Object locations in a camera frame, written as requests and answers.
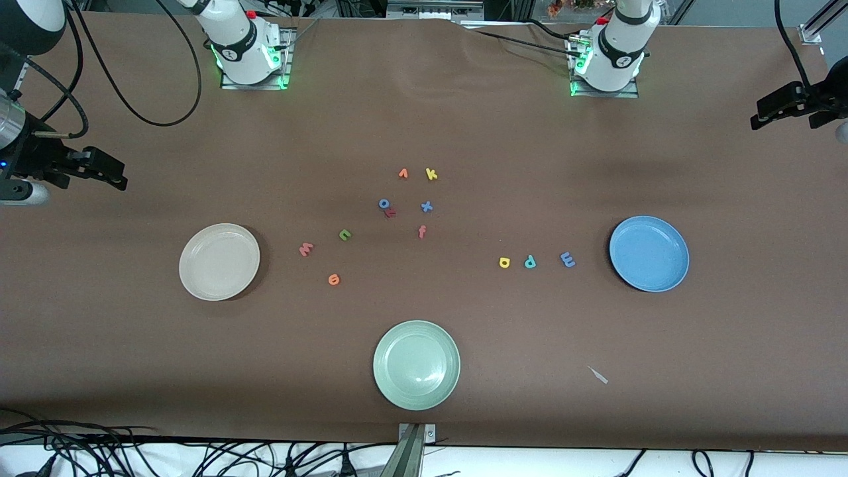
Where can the pink foam letter w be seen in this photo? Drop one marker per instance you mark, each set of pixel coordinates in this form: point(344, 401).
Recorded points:
point(305, 251)

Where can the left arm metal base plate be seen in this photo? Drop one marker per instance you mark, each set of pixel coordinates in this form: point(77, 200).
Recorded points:
point(603, 94)

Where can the beige brown plate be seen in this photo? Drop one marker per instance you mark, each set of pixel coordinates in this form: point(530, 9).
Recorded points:
point(205, 258)

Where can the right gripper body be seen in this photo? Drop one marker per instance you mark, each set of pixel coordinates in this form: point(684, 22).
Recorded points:
point(34, 161)

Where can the grey metal camera mount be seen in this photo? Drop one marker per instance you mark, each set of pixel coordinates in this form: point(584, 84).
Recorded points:
point(411, 457)

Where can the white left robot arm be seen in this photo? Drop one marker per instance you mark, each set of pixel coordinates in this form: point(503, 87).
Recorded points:
point(616, 53)

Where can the teal foam letter p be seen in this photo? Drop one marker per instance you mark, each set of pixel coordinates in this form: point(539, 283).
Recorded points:
point(527, 263)

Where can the blue plate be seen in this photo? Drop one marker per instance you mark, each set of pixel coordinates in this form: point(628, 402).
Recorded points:
point(656, 271)

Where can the aluminium frame profile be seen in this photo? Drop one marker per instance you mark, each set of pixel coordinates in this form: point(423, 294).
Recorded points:
point(809, 33)

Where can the aluminium table edge rail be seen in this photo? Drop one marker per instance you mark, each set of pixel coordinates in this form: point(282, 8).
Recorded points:
point(22, 74)

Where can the grey power strip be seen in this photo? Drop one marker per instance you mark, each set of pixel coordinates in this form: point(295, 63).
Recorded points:
point(434, 10)

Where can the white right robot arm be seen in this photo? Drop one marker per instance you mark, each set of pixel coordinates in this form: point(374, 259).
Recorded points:
point(242, 46)

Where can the white paper scrap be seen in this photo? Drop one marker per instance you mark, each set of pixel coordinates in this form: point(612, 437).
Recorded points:
point(599, 376)

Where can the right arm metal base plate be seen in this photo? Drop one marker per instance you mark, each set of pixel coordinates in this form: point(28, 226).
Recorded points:
point(289, 66)

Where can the orange flowers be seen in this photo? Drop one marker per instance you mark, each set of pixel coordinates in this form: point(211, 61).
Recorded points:
point(555, 6)

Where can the pale green plate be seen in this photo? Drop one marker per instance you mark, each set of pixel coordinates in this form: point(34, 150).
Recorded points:
point(416, 364)

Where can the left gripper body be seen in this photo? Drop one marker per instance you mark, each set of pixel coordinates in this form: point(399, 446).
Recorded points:
point(823, 98)

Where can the blue foam letter m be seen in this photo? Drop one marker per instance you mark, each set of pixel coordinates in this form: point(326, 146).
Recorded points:
point(568, 259)

